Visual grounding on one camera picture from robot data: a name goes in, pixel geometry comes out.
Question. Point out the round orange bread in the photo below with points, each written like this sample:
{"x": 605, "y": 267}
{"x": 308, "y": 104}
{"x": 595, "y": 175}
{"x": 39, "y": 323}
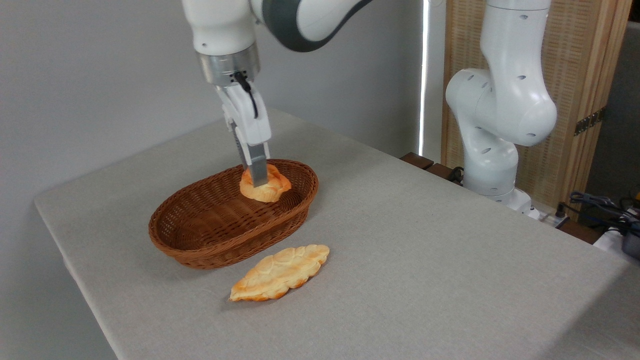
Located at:
{"x": 275, "y": 186}

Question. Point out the grey linen tablecloth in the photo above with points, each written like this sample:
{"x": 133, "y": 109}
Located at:
{"x": 425, "y": 260}

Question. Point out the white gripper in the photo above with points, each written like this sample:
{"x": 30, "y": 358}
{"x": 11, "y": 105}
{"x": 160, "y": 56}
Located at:
{"x": 250, "y": 120}

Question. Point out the brown wicker oval basket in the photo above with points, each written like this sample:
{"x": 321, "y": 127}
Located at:
{"x": 210, "y": 225}

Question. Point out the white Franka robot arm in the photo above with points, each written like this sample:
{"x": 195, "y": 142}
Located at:
{"x": 505, "y": 95}

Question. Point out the long leaf-shaped bread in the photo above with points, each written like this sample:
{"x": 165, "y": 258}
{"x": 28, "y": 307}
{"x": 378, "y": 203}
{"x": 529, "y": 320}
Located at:
{"x": 280, "y": 272}

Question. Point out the dark grey box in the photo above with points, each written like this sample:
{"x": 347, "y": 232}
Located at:
{"x": 632, "y": 242}

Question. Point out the bamboo folding screen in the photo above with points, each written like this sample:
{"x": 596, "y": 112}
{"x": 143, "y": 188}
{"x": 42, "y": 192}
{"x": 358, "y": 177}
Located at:
{"x": 575, "y": 65}

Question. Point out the dark wooden side table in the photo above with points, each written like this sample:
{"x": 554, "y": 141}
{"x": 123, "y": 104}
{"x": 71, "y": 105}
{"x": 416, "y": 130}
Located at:
{"x": 425, "y": 163}

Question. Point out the white power strip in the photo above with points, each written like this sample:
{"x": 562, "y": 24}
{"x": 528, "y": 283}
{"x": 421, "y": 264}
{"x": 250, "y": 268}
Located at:
{"x": 550, "y": 218}

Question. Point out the metal screen hinge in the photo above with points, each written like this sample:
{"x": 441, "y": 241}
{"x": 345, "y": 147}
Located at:
{"x": 590, "y": 121}

